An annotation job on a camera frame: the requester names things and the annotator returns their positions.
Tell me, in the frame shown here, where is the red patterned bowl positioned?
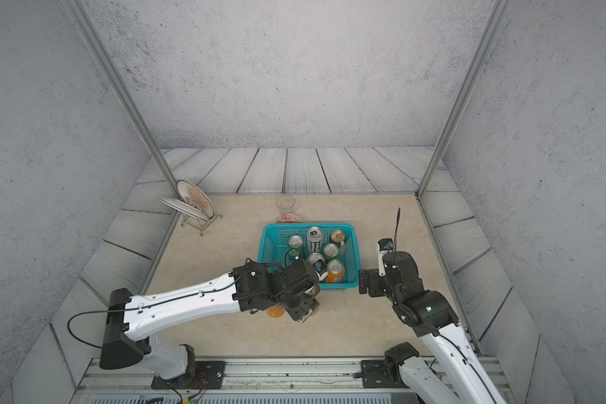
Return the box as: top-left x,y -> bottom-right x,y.
276,212 -> 305,223

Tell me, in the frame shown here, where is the teal plastic basket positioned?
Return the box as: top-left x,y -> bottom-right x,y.
258,222 -> 362,290

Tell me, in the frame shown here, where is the white monster energy can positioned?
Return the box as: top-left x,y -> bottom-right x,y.
306,227 -> 323,254

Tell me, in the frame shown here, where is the green soda can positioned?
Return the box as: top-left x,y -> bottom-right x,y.
285,235 -> 306,262
323,242 -> 340,263

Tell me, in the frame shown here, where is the aluminium frame post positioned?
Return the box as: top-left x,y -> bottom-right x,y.
62,0 -> 179,197
416,0 -> 511,201

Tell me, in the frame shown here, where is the green soda can rear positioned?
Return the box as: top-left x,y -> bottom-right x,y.
285,235 -> 306,262

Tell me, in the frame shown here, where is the clear plastic cup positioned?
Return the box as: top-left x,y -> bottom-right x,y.
275,195 -> 296,215

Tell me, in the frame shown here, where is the white flat plate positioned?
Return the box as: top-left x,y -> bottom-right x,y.
160,198 -> 210,222

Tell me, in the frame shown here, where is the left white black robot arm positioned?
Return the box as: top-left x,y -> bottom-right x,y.
99,259 -> 328,383

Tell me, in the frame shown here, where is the wire plate rack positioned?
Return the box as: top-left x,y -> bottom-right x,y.
180,214 -> 222,237

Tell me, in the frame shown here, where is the aluminium mounting rail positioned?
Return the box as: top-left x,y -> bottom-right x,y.
69,356 -> 517,404

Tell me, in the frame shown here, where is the right aluminium frame post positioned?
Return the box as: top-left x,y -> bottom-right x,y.
416,0 -> 511,201

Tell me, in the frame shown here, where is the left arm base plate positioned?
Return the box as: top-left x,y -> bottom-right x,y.
151,360 -> 227,392

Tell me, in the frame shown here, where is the left aluminium frame post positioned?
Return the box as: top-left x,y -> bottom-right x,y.
62,0 -> 179,197

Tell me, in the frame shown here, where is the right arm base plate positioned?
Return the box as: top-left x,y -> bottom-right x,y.
353,360 -> 407,389

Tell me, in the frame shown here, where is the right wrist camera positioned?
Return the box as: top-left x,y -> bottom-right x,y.
377,238 -> 395,277

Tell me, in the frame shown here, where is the patterned upright plate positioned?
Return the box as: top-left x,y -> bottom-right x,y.
176,179 -> 215,219

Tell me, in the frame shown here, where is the brown gold drink can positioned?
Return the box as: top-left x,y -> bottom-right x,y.
328,230 -> 346,247

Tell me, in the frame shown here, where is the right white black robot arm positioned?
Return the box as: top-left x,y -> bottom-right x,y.
359,250 -> 506,403

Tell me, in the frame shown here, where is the green soda can middle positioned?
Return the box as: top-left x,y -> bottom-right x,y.
323,242 -> 340,263

